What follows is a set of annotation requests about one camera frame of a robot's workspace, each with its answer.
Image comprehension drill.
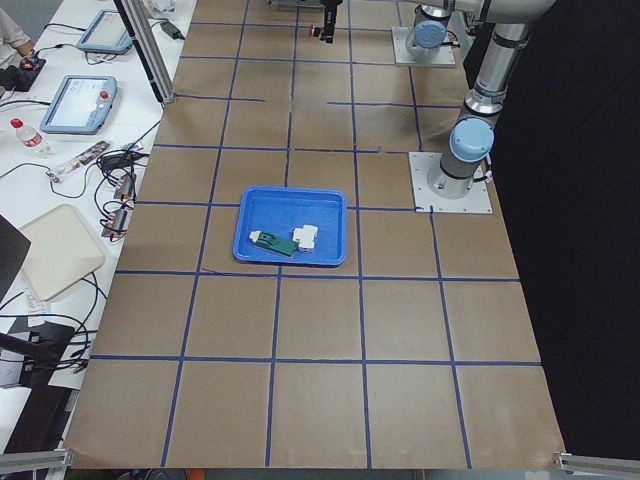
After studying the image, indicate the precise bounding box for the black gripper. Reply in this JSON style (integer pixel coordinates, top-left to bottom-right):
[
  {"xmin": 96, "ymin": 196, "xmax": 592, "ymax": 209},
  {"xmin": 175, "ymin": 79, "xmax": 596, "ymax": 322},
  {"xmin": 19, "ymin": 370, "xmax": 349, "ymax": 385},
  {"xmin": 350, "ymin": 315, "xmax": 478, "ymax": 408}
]
[{"xmin": 319, "ymin": 0, "xmax": 341, "ymax": 43}]

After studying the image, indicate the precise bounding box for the red emergency push button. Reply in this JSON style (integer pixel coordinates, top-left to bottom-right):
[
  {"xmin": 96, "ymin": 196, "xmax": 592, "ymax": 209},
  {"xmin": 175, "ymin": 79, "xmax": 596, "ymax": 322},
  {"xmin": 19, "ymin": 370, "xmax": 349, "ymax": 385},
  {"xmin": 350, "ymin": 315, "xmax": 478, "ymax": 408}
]
[{"xmin": 309, "ymin": 25, "xmax": 323, "ymax": 38}]

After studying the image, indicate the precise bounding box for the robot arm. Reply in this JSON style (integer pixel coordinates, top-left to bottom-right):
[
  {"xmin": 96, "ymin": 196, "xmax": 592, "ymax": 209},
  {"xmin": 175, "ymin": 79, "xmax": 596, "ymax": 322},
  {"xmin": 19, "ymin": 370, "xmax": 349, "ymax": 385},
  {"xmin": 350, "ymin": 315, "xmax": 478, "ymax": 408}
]
[
  {"xmin": 423, "ymin": 0, "xmax": 555, "ymax": 200},
  {"xmin": 391, "ymin": 4, "xmax": 460, "ymax": 68}
]

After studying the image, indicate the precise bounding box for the black power adapter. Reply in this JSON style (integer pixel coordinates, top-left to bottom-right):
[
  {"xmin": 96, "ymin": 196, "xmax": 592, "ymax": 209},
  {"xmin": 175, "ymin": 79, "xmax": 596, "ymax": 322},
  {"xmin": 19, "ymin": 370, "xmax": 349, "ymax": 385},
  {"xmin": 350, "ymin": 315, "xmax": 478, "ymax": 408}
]
[{"xmin": 160, "ymin": 20, "xmax": 185, "ymax": 40}]

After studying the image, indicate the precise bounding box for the blue plastic tray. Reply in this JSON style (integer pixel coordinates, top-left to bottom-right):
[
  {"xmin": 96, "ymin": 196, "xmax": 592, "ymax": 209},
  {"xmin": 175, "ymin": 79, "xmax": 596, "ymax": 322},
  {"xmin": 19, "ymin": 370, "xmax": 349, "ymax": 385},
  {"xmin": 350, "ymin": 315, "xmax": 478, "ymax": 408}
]
[{"xmin": 233, "ymin": 186, "xmax": 348, "ymax": 267}]

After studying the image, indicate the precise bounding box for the white circuit breaker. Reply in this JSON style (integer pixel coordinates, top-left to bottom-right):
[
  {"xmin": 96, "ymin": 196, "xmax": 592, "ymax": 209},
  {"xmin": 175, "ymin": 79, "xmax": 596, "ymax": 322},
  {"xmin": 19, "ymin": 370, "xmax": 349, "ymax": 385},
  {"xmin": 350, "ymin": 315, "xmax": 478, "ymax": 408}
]
[{"xmin": 292, "ymin": 224, "xmax": 319, "ymax": 253}]

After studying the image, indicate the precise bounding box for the far teach pendant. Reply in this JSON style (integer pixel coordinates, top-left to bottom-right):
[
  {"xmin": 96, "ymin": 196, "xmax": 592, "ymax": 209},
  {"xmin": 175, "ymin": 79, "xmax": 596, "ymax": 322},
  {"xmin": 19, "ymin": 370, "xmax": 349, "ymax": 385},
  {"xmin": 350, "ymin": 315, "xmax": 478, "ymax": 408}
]
[{"xmin": 76, "ymin": 10, "xmax": 132, "ymax": 55}]

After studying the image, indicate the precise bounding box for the teach pendant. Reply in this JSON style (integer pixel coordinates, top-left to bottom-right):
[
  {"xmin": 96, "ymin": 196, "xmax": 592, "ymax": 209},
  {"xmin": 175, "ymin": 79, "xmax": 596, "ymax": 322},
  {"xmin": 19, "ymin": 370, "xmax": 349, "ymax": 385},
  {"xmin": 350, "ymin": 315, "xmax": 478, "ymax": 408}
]
[
  {"xmin": 76, "ymin": 10, "xmax": 132, "ymax": 55},
  {"xmin": 40, "ymin": 75, "xmax": 118, "ymax": 135}
]

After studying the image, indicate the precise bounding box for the near teach pendant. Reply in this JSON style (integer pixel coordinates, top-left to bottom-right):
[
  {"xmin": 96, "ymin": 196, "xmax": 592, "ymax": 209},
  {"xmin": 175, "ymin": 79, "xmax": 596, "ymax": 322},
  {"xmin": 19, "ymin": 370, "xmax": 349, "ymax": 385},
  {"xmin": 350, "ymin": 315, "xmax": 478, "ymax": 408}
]
[{"xmin": 40, "ymin": 75, "xmax": 118, "ymax": 135}]

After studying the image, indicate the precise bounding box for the plastic water bottle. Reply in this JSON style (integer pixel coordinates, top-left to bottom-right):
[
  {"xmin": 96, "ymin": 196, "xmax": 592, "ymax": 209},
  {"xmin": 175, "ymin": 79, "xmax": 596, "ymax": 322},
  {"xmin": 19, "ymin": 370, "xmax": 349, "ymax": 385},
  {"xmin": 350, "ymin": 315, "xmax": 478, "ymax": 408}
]
[{"xmin": 10, "ymin": 118, "xmax": 53, "ymax": 158}]

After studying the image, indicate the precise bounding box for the beige plastic tray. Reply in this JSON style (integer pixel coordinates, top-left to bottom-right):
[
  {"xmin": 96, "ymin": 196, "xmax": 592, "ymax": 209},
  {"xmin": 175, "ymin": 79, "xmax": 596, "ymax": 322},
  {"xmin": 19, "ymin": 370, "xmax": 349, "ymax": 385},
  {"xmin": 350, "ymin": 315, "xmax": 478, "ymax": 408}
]
[{"xmin": 19, "ymin": 204, "xmax": 105, "ymax": 301}]

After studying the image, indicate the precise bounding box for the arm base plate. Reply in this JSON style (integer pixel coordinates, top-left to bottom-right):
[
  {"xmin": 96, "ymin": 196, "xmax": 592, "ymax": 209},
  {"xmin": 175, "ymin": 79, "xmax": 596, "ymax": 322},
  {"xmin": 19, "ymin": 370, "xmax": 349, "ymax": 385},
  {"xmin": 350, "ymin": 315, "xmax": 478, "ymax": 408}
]
[
  {"xmin": 408, "ymin": 152, "xmax": 493, "ymax": 215},
  {"xmin": 391, "ymin": 27, "xmax": 456, "ymax": 68}
]

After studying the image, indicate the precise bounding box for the aluminium frame post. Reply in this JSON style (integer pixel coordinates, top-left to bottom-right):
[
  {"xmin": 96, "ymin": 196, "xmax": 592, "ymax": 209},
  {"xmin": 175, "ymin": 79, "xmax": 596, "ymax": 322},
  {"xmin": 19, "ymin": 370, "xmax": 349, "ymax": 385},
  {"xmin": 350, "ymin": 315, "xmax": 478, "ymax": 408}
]
[{"xmin": 114, "ymin": 0, "xmax": 175, "ymax": 105}]

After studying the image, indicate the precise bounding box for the green limit switch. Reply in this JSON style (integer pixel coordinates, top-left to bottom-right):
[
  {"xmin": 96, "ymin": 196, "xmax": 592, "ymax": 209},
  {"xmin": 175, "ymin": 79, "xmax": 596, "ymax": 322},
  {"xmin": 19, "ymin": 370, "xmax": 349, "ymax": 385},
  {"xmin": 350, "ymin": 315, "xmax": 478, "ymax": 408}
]
[{"xmin": 249, "ymin": 230, "xmax": 298, "ymax": 257}]

